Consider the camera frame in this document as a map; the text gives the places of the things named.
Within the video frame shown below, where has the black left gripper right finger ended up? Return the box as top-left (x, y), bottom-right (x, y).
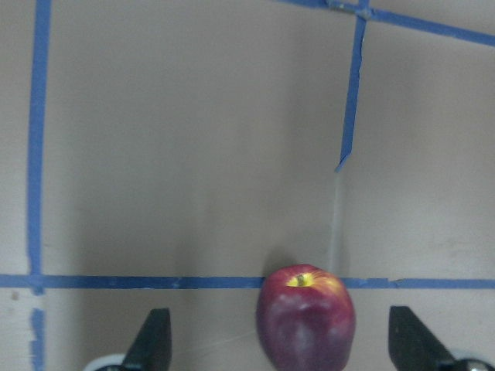
top-left (387, 305), bottom-right (495, 371)

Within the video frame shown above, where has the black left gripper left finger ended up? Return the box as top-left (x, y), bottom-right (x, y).
top-left (121, 308), bottom-right (172, 371)

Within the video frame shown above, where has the red apple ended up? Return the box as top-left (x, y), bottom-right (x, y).
top-left (256, 264), bottom-right (357, 370)

